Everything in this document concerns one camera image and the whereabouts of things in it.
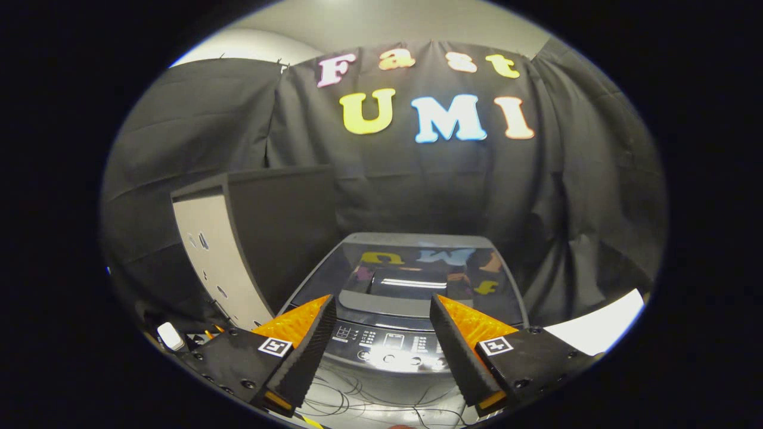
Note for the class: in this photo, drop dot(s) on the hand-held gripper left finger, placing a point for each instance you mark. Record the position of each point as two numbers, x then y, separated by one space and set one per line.
307 357

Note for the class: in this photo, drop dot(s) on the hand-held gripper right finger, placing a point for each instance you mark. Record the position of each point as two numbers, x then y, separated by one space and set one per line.
456 357

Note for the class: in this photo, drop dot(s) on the grey washing machine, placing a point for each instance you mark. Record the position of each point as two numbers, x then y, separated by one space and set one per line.
387 351

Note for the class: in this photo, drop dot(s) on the dark glass washing machine lid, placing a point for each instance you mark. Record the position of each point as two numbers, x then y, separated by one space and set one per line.
405 280

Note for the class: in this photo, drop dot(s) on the dark cabinet with beige door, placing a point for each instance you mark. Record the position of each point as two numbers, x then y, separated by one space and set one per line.
280 238

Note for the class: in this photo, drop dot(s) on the small white box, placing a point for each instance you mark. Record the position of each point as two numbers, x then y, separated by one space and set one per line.
171 336

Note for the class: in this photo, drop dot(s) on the white floor board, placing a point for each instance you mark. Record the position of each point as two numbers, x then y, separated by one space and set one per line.
602 325

